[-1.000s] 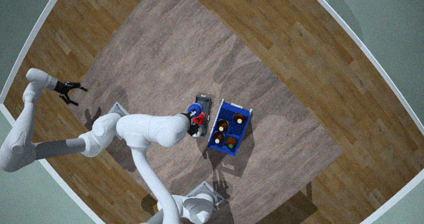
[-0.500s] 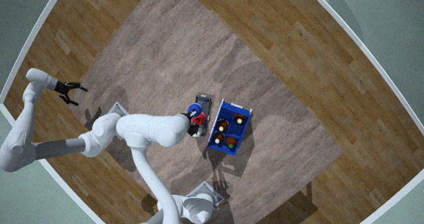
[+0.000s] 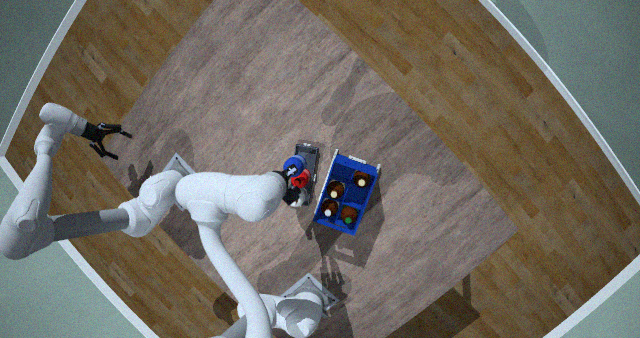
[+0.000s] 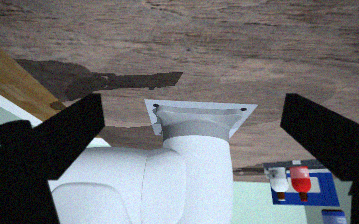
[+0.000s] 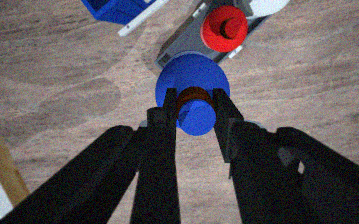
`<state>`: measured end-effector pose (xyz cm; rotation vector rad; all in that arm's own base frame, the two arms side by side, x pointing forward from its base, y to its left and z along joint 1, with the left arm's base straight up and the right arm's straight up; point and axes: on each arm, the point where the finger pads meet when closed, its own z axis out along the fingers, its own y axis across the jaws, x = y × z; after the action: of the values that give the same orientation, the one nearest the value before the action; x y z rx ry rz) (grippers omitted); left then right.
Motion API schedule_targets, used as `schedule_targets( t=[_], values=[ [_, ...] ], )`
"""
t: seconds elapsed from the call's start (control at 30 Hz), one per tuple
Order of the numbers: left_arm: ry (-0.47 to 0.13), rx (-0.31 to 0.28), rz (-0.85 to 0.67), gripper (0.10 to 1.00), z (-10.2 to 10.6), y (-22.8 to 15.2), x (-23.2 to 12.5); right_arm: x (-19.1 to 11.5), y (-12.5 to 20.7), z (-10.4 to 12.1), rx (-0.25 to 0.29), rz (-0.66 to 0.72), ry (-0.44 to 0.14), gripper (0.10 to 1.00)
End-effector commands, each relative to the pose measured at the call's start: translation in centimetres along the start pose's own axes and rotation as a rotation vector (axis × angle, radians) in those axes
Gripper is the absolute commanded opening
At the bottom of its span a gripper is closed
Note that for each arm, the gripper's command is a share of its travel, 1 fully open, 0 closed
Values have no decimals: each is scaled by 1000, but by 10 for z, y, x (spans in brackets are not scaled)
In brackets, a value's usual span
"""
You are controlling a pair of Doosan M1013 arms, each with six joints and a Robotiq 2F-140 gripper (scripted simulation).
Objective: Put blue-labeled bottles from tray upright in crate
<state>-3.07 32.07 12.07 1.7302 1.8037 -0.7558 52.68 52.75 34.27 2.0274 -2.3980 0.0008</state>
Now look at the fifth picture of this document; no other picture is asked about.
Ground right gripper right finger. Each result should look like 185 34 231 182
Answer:
212 88 359 224

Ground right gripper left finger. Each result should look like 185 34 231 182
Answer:
0 88 181 224

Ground dark grey tray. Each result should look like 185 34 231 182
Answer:
154 0 273 70

